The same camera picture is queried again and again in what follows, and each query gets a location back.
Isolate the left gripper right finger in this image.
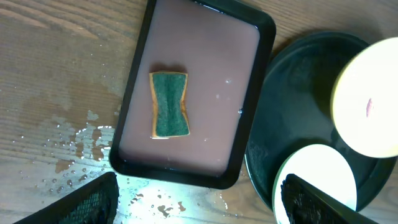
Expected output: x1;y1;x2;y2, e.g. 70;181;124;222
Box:
281;174;377;224

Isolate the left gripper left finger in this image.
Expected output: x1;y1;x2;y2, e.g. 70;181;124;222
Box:
16;172;119;224

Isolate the green and orange sponge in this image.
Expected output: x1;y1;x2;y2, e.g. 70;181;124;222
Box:
149;71;190;139

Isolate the yellow plate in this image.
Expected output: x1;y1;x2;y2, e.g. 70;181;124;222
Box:
330;37;397;158

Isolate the round black tray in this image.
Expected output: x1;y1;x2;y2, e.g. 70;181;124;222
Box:
245;32;396;210

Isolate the black rectangular water tray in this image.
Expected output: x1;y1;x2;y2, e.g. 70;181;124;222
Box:
109;0;276;189

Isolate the lower light blue plate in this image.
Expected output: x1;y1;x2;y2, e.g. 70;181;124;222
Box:
272;144;357;224

